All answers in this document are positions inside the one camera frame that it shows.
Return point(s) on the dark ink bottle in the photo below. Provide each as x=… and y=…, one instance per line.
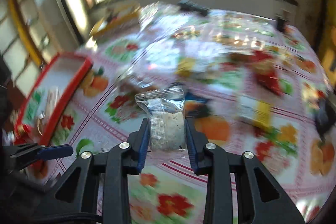
x=282, y=20

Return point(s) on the red serving tray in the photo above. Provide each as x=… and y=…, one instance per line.
x=53, y=122

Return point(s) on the red snack packet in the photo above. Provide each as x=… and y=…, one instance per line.
x=262, y=66

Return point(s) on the floral plastic tablecloth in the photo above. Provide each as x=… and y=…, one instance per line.
x=291, y=149

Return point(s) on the dark blue cookie packet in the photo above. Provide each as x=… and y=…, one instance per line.
x=196, y=106

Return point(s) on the white tower air conditioner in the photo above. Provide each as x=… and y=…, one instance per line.
x=75, y=16

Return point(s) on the clear white rice cake pack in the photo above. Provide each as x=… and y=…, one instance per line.
x=165, y=110

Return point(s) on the yellow black snack wrapper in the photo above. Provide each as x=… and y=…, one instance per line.
x=185, y=66

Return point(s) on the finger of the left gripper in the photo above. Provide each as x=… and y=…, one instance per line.
x=27, y=154

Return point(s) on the yellow white wafer pack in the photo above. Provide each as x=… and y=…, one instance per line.
x=254, y=112

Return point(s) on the green white snack bar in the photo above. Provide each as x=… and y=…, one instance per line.
x=32, y=106

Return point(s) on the black round container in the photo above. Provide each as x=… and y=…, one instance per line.
x=325, y=116

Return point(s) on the black flashlight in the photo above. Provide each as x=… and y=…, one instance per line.
x=187, y=5

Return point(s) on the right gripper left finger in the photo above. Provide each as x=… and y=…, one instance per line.
x=94, y=188

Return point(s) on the yellow cardboard box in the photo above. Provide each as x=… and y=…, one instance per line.
x=117, y=18

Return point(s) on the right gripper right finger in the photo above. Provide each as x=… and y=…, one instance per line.
x=260, y=198

